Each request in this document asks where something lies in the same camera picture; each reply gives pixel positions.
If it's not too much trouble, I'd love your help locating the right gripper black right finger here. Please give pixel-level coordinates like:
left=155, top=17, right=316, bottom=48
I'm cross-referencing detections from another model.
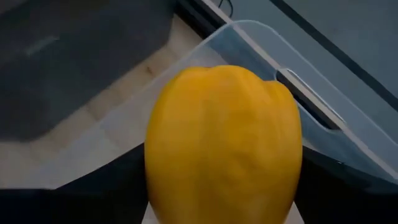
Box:
left=294, top=145, right=398, bottom=224

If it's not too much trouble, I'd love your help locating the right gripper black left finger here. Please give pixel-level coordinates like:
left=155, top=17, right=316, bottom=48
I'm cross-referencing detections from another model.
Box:
left=0, top=142, right=150, bottom=224

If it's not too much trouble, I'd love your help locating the yellow bell pepper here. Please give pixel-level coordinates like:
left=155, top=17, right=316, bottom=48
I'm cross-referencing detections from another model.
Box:
left=144, top=64, right=303, bottom=224

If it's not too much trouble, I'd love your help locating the black floor tape line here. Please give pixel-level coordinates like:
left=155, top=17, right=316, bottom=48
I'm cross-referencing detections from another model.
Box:
left=269, top=0, right=398, bottom=113

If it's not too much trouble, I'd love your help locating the clear plastic bin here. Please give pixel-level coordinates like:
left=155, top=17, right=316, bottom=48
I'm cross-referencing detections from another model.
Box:
left=40, top=20, right=398, bottom=190

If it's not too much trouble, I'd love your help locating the thin black cable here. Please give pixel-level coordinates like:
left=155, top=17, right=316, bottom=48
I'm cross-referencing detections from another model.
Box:
left=216, top=0, right=234, bottom=19

